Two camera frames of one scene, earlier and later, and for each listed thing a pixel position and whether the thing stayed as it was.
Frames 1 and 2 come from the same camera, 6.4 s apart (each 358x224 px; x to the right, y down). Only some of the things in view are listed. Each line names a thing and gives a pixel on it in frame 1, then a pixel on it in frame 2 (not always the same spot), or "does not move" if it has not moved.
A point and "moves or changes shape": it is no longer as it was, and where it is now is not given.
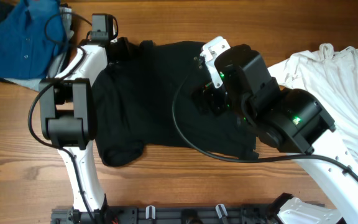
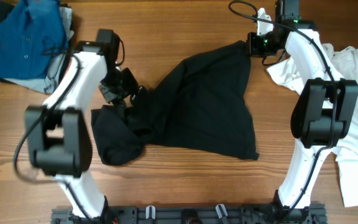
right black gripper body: [218, 98] to [260, 46]
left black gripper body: [122, 50] to [117, 84]
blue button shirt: [26, 42] does not move
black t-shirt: [142, 99] moves or changes shape
